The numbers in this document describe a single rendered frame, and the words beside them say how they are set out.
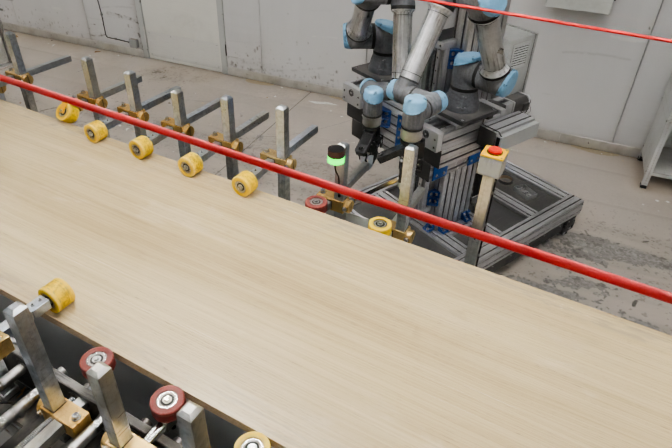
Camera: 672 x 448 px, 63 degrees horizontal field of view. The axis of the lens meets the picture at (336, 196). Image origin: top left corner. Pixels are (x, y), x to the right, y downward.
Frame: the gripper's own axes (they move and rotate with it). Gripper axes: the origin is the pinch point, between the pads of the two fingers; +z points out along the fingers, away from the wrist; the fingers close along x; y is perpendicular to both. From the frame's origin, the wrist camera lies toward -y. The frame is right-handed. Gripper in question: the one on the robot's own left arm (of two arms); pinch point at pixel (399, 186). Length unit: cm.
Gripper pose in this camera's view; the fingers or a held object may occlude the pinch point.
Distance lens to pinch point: 202.7
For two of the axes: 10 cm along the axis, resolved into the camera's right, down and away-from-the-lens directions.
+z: -0.3, 8.2, 5.6
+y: 9.9, 1.1, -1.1
